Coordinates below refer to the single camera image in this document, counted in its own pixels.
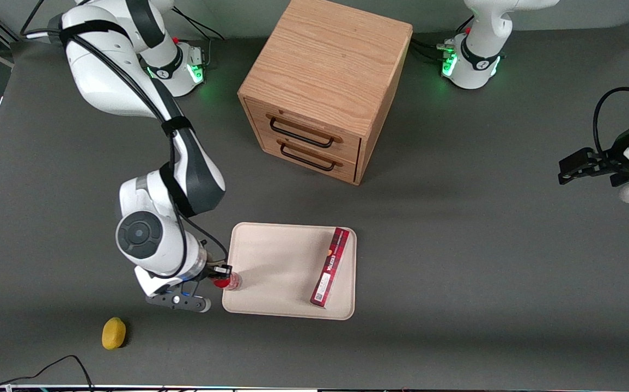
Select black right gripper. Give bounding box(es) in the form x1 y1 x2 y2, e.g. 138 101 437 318
181 262 234 296

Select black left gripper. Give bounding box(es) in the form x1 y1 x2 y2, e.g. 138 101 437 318
558 122 629 189

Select red coke bottle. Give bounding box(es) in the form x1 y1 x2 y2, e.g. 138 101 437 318
212 272 243 291

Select beige plastic tray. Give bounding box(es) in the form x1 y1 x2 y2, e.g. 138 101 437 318
222 222 357 321

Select long red cardboard box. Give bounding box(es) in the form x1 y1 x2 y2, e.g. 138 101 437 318
309 226 351 309

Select yellow lemon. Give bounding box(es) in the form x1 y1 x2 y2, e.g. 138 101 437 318
101 317 127 350

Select narrow wooden drawer front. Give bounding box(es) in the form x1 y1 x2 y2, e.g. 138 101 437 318
260 133 358 183

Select wide wooden drawer front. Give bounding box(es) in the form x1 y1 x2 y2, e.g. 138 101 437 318
245 99 362 164

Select wooden drawer cabinet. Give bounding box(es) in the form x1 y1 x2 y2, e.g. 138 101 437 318
237 0 414 186

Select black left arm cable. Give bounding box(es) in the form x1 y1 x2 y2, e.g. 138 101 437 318
593 87 629 160

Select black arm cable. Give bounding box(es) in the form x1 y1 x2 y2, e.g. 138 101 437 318
20 0 233 273
593 87 629 160

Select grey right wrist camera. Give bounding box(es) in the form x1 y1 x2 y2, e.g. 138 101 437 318
146 292 212 314

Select short black drawer handle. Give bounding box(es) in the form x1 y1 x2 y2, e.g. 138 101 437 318
280 142 337 172

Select long black drawer handle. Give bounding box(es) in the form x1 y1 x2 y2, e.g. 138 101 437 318
269 117 335 149

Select black cable at table edge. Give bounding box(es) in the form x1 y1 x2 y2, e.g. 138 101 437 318
0 355 95 392

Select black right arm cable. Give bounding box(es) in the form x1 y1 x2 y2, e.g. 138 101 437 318
20 0 233 273

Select black left base cables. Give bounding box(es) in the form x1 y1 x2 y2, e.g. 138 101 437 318
410 15 475 62

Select black right base cable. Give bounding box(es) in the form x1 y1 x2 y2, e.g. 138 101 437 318
173 7 228 42

